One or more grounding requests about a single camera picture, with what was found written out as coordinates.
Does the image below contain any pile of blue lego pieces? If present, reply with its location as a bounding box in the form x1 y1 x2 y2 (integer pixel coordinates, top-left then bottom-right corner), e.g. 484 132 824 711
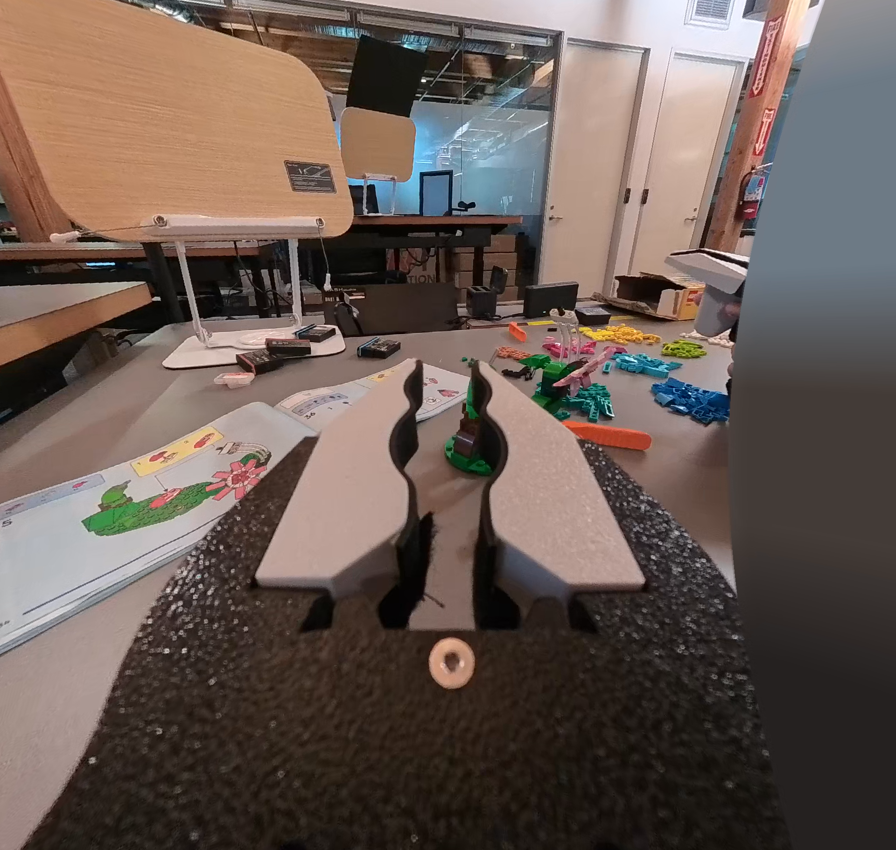
651 377 733 425

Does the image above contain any black framed panel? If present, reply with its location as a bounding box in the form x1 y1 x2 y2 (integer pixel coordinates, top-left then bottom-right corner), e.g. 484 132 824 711
420 169 455 218

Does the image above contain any torn cardboard lego box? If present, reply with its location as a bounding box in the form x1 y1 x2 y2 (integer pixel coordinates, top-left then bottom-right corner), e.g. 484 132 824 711
595 272 708 323

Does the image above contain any green lego model pink flower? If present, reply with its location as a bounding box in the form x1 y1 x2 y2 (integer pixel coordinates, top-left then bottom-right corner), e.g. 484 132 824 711
528 346 618 418

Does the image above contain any black square panel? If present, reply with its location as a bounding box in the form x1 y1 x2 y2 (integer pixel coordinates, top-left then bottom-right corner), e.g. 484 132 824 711
346 34 428 116

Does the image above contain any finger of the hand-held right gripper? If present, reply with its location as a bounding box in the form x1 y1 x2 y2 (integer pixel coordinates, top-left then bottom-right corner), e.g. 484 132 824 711
665 249 749 297

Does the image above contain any white door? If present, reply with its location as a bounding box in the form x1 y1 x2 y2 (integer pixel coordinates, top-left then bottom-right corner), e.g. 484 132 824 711
625 48 750 278
542 38 650 299

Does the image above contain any long orange brick separator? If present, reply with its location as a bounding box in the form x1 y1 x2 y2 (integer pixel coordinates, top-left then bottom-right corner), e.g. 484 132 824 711
563 419 653 452

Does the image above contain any pile of yellow lego pieces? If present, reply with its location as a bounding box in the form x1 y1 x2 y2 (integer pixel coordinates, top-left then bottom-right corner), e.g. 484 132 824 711
580 325 663 347

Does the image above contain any long wooden desk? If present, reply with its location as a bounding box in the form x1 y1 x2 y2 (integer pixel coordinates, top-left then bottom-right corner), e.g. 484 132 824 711
349 213 525 236

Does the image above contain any wooden support post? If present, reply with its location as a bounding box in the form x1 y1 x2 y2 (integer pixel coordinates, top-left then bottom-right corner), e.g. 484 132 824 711
703 0 805 253

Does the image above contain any black battery charger case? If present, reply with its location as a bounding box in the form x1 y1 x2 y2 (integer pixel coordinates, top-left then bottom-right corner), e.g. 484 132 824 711
465 265 510 319

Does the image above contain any wooden edged side desk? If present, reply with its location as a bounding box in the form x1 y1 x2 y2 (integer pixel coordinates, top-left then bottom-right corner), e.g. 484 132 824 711
0 279 155 369

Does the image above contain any stack of cardboard boxes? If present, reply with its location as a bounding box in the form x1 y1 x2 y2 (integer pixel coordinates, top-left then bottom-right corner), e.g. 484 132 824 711
448 232 527 302

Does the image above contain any pile of teal lego pieces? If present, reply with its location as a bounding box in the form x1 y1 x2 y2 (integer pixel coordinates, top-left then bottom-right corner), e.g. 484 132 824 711
560 384 618 422

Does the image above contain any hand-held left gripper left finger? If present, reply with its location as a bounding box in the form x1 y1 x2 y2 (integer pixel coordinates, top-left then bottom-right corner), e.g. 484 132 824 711
255 360 436 606

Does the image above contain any lego instruction booklet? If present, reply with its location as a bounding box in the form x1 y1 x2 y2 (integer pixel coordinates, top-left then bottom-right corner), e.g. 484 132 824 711
0 360 471 656

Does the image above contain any large wooden book stand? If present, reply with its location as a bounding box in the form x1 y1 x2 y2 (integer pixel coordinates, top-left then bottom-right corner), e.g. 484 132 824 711
0 0 355 369

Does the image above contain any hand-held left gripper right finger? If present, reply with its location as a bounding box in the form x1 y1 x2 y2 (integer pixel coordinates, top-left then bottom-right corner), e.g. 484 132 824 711
468 362 646 620

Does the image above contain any black rectangular box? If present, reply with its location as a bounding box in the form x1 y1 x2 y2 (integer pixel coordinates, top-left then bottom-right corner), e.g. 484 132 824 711
524 281 581 319

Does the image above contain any pile of cyan lego pieces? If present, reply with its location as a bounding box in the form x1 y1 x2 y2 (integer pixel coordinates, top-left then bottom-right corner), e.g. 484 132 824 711
608 353 684 379

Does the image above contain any red fire extinguisher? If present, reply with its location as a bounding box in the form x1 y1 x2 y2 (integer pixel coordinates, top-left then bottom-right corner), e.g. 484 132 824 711
737 162 769 222

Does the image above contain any small green lego build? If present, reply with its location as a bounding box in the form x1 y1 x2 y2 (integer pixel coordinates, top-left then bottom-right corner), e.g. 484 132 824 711
442 374 495 477

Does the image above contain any white lego stem piece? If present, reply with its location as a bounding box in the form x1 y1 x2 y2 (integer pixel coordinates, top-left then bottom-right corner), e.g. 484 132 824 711
549 307 583 355

